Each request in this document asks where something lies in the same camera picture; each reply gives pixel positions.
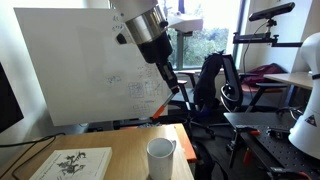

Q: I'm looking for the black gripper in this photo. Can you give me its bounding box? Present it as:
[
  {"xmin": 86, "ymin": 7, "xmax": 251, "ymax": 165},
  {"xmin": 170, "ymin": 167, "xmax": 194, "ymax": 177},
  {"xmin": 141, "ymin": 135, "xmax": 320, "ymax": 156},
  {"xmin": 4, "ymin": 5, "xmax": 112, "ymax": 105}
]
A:
[{"xmin": 138, "ymin": 32, "xmax": 179, "ymax": 94}]

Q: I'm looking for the orange and white pen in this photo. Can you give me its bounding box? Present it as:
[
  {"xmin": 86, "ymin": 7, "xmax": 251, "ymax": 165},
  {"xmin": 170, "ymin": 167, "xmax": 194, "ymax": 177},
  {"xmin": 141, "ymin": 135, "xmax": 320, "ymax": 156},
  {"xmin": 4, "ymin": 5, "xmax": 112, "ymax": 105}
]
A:
[{"xmin": 152, "ymin": 93, "xmax": 174, "ymax": 119}]

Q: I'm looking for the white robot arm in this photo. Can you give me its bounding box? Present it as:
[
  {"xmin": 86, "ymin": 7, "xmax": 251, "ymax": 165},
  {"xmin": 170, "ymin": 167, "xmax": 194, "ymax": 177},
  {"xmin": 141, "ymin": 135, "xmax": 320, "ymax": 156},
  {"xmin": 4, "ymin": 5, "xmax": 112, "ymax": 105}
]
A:
[{"xmin": 110, "ymin": 0, "xmax": 179, "ymax": 94}]

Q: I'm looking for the black office chair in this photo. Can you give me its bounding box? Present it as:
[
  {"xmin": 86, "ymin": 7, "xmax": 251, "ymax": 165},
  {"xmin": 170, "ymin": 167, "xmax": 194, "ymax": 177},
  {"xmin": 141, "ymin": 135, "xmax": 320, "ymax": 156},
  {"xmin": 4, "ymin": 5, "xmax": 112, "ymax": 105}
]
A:
[{"xmin": 170, "ymin": 53, "xmax": 285, "ymax": 138}]

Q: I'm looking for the large grey whiteboard panel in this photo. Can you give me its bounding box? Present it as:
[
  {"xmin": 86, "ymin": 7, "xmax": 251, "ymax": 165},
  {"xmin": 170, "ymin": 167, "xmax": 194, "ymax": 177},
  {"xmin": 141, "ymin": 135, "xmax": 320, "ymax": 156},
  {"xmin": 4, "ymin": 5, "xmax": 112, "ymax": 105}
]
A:
[{"xmin": 15, "ymin": 8, "xmax": 168, "ymax": 126}]

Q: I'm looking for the white ceramic mug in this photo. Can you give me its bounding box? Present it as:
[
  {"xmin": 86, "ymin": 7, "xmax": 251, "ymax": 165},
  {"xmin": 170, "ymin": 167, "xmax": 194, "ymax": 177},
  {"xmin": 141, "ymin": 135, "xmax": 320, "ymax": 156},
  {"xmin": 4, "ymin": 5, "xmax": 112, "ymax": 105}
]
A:
[{"xmin": 146, "ymin": 138, "xmax": 176, "ymax": 180}]

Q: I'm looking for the maroon bag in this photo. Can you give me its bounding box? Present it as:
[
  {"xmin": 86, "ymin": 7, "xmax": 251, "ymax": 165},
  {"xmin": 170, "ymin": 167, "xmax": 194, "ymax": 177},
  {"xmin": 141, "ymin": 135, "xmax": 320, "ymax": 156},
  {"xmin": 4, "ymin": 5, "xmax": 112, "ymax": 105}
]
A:
[{"xmin": 243, "ymin": 63, "xmax": 285, "ymax": 86}]

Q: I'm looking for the black orange clamp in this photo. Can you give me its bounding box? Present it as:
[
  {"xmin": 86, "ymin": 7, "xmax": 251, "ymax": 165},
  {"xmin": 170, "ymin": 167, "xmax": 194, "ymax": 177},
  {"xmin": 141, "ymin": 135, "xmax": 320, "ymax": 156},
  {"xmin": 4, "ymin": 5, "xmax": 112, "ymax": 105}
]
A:
[
  {"xmin": 228, "ymin": 125, "xmax": 260, "ymax": 168},
  {"xmin": 267, "ymin": 167, "xmax": 311, "ymax": 180}
]

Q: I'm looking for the white book with drawing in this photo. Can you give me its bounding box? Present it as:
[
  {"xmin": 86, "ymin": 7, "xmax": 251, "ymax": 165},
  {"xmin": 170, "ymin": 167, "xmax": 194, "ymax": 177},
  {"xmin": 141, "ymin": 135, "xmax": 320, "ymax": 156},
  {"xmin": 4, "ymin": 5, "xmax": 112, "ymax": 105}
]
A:
[{"xmin": 29, "ymin": 147, "xmax": 112, "ymax": 180}]

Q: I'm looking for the light wooden side desk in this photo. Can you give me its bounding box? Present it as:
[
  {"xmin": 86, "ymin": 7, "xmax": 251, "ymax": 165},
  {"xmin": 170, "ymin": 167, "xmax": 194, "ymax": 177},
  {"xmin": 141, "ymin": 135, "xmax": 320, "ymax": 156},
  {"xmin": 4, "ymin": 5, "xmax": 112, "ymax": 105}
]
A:
[{"xmin": 264, "ymin": 72, "xmax": 313, "ymax": 90}]

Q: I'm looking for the black computer monitor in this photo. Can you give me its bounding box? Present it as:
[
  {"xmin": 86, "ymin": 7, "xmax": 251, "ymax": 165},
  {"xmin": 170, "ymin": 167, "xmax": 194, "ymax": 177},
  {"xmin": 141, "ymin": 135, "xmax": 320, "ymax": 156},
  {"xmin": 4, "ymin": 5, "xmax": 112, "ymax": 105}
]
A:
[{"xmin": 0, "ymin": 63, "xmax": 24, "ymax": 132}]

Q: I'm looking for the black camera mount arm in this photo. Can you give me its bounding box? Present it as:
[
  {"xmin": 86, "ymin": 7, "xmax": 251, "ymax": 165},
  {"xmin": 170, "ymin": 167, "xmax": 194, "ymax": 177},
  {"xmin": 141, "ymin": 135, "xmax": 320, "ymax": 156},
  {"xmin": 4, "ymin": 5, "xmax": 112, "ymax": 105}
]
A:
[{"xmin": 233, "ymin": 19, "xmax": 302, "ymax": 47}]

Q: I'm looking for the black stereo camera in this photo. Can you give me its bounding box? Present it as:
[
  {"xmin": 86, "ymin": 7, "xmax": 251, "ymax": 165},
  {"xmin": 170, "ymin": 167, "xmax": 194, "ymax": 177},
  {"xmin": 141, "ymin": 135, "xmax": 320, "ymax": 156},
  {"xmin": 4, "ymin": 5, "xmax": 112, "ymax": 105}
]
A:
[{"xmin": 249, "ymin": 2, "xmax": 295, "ymax": 22}]

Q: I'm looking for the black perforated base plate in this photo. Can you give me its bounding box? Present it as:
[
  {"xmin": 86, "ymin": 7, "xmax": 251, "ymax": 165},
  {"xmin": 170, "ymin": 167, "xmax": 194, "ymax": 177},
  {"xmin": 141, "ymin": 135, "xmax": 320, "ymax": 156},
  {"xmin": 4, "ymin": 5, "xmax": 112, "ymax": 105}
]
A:
[{"xmin": 224, "ymin": 112, "xmax": 320, "ymax": 180}]

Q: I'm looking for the black monitor cable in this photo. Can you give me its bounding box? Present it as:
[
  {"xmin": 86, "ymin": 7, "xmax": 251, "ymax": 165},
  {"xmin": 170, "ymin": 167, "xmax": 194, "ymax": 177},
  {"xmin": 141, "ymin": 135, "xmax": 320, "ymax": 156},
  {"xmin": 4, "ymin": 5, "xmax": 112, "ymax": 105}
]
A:
[{"xmin": 0, "ymin": 132, "xmax": 67, "ymax": 180}]

